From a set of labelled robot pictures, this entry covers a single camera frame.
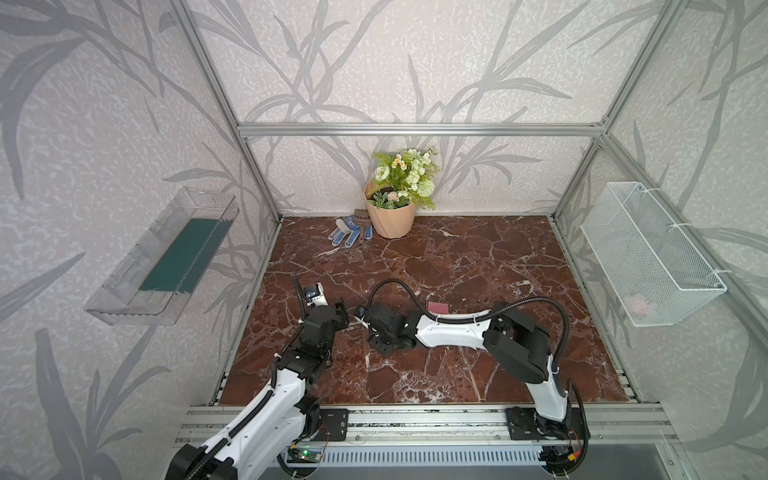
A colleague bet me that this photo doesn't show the pink block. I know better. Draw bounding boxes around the pink block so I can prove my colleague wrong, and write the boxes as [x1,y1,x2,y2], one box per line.
[427,302,450,315]

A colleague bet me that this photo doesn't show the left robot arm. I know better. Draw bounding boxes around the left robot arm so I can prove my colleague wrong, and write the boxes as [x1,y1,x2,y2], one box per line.
[165,302,349,479]

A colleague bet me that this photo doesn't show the blue dotted work glove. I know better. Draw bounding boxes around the blue dotted work glove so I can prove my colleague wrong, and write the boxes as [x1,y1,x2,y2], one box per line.
[329,215,373,248]

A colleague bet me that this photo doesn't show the beige flower pot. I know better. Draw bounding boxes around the beige flower pot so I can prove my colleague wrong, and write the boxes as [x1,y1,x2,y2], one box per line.
[364,181,417,239]

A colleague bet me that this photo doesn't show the left green circuit board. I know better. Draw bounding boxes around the left green circuit board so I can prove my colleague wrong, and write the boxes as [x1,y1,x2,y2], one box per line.
[287,447,323,465]

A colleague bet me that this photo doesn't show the green artificial plant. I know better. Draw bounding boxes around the green artificial plant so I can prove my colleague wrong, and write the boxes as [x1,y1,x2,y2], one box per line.
[366,148,439,210]

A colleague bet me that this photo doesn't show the pink object in basket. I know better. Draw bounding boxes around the pink object in basket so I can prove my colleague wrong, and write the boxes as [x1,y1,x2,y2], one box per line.
[623,293,652,316]

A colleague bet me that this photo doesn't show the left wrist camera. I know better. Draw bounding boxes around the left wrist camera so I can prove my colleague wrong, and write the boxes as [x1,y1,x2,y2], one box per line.
[304,283,328,307]

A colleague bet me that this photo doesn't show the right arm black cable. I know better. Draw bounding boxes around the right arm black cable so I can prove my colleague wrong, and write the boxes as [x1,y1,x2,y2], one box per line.
[367,278,590,475]

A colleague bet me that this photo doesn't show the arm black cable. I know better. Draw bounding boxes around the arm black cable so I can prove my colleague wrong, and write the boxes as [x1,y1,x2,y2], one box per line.
[367,278,590,475]
[179,273,310,480]

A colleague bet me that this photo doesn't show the clear plastic wall shelf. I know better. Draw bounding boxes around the clear plastic wall shelf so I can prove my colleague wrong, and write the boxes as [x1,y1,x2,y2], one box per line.
[85,187,239,326]

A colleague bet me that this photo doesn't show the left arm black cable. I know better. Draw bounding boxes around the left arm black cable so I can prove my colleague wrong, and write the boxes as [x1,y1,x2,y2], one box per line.
[179,273,310,480]

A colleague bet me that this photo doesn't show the aluminium cage frame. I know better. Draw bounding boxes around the aluminium cage frame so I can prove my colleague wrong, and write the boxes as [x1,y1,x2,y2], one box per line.
[167,0,768,361]

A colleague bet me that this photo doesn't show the right base connector wires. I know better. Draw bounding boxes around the right base connector wires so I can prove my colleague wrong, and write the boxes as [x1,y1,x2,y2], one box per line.
[538,428,586,476]

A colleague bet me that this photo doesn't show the white wire basket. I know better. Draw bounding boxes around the white wire basket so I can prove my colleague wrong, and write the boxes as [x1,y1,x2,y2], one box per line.
[581,182,728,327]

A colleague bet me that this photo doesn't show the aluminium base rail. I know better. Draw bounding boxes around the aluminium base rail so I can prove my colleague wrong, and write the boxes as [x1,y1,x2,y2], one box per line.
[175,403,679,476]

